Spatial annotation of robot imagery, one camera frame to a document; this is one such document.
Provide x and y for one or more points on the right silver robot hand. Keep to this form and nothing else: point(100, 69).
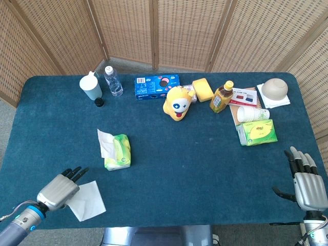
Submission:
point(308, 188)

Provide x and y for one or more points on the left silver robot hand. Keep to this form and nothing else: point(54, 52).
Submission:
point(59, 191)

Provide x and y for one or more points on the white tissue sheet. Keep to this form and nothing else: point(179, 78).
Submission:
point(105, 143)
point(89, 202)

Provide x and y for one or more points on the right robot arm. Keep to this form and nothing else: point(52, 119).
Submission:
point(316, 233)

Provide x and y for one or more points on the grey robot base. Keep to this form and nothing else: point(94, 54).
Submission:
point(153, 235)

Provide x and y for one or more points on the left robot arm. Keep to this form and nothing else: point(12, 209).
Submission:
point(18, 226)

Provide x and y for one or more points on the green tissue pack opened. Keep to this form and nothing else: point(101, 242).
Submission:
point(120, 153)

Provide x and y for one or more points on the green tissue pack sealed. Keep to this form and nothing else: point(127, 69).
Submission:
point(258, 133)

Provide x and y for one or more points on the white paper napkin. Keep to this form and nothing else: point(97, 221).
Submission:
point(271, 104)

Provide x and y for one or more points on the stack of white paper cups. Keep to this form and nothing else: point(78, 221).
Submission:
point(252, 114)

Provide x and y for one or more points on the small black round cap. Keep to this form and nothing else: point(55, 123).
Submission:
point(99, 102)

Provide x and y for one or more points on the brown notebook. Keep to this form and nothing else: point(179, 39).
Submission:
point(233, 115)

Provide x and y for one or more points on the beige bowl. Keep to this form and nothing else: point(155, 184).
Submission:
point(274, 88)

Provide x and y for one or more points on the light blue plastic mug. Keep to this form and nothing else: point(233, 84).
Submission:
point(89, 88)

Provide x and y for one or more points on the white and red flat box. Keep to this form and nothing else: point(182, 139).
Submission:
point(243, 97)

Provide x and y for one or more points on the clear water bottle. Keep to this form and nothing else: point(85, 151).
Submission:
point(114, 83)

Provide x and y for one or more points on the blue felt tablecloth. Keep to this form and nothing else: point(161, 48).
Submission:
point(179, 159)

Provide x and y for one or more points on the yellow corn tea bottle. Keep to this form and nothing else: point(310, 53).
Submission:
point(220, 100)

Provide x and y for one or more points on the blue cookie box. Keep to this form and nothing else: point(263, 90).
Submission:
point(151, 88)

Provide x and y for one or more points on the yellow sponge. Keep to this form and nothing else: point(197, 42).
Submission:
point(203, 89)

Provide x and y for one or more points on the yellow one-eyed plush toy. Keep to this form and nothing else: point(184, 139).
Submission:
point(176, 105)

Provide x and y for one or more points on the small white snack packet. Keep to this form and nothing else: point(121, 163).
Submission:
point(188, 87)

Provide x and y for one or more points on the wicker folding screen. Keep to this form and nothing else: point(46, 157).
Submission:
point(179, 30)

